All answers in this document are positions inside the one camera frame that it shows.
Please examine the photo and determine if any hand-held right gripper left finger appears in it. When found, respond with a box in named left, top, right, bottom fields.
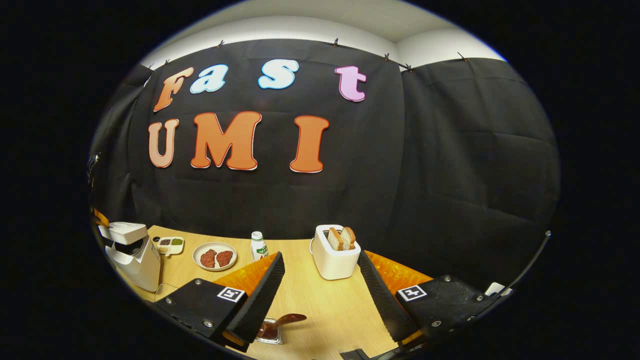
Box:
left=154, top=251, right=286, bottom=353

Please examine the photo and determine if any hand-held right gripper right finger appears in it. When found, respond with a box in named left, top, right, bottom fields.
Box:
left=357, top=250, right=503, bottom=348

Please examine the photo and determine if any brown wooden spoon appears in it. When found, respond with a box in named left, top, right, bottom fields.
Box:
left=257, top=313, right=308, bottom=341

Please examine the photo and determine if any metal wire chopstick holder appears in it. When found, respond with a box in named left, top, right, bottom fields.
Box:
left=254, top=317, right=284, bottom=346

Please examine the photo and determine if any white rice cooker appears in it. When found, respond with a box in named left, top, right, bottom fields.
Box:
left=97, top=221, right=162, bottom=292

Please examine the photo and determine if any white milk bottle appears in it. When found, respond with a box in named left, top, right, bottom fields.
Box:
left=250, top=231, right=269, bottom=262

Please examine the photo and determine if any white toaster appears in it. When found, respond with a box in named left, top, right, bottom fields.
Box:
left=309, top=224, right=362, bottom=281

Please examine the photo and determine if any white divided seasoning dish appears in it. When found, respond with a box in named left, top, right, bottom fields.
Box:
left=156, top=236, right=185, bottom=257

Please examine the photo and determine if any white round plate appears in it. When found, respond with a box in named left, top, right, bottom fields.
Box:
left=192, top=242, right=238, bottom=272

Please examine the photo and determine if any black backdrop cloth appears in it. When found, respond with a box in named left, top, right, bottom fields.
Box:
left=89, top=39, right=561, bottom=296

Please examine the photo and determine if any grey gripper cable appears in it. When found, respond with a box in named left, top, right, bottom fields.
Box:
left=484, top=230, right=552, bottom=300

